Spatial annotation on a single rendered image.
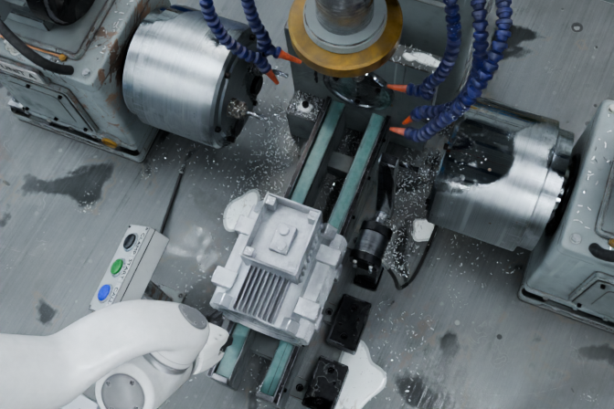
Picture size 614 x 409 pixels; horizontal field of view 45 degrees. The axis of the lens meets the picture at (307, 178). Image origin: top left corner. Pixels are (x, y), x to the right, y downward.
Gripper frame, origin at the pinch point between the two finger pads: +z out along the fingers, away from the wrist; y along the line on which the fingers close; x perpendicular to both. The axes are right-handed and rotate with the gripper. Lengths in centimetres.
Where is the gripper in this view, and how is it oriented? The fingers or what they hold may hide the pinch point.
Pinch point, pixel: (212, 321)
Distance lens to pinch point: 128.6
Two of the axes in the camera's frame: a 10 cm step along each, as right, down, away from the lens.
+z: 2.4, -1.2, 9.6
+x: 2.9, -9.4, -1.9
